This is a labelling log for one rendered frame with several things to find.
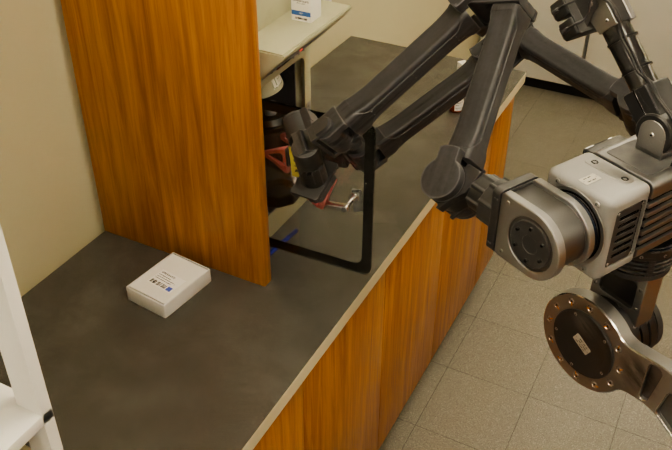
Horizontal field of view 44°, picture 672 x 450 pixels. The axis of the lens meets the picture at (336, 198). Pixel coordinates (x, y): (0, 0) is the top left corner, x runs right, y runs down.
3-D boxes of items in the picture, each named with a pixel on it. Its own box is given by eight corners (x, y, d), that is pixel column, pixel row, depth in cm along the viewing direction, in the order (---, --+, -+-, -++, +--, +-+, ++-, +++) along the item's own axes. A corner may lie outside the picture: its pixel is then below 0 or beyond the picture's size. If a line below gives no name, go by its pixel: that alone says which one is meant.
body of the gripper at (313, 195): (291, 196, 174) (283, 175, 168) (314, 160, 179) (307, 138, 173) (317, 205, 171) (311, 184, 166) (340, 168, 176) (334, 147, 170)
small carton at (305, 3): (291, 19, 186) (290, -7, 182) (302, 12, 190) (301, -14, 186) (311, 23, 184) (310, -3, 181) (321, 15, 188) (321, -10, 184)
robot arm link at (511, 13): (528, -33, 145) (550, -2, 152) (462, -28, 154) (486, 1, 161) (452, 201, 135) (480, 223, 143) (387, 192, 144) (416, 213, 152)
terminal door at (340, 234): (258, 240, 204) (248, 95, 181) (371, 275, 193) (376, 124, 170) (256, 242, 203) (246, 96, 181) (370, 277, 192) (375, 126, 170)
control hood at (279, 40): (238, 88, 180) (235, 45, 174) (310, 35, 203) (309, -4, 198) (284, 99, 175) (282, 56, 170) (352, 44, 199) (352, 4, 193)
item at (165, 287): (127, 299, 193) (125, 286, 191) (174, 264, 204) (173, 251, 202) (165, 319, 187) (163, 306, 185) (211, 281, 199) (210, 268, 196)
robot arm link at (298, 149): (293, 158, 163) (321, 149, 163) (285, 133, 167) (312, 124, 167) (300, 179, 168) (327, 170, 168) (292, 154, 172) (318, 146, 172)
